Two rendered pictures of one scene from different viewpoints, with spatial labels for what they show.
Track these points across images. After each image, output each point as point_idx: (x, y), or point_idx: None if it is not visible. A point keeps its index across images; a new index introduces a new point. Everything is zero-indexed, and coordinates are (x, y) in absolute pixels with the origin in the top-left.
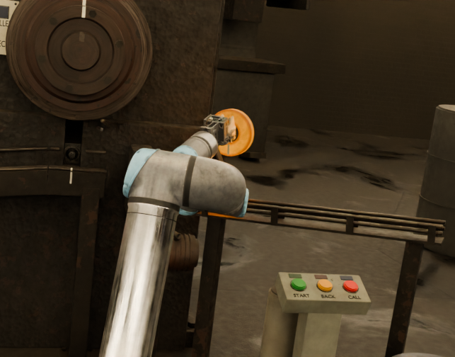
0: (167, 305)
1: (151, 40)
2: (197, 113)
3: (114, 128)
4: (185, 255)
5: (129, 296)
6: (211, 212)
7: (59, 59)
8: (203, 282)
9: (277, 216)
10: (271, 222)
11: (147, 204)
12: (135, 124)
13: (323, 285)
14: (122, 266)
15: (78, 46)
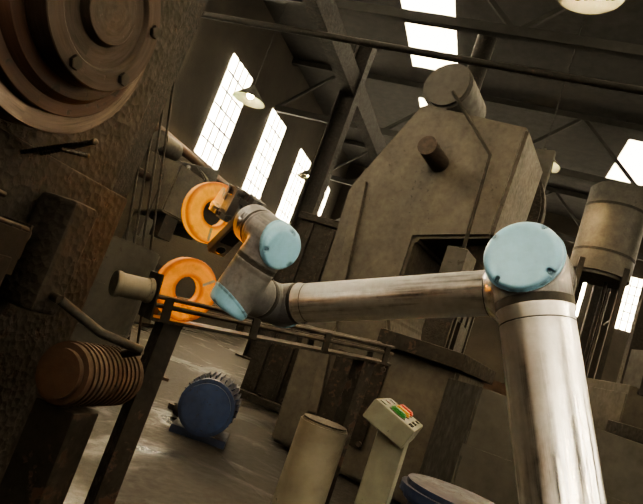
0: None
1: None
2: (109, 172)
3: (28, 157)
4: (135, 380)
5: (596, 447)
6: (265, 318)
7: (74, 3)
8: (131, 421)
9: (258, 328)
10: (250, 336)
11: (575, 305)
12: (56, 161)
13: (406, 411)
14: (575, 400)
15: (114, 0)
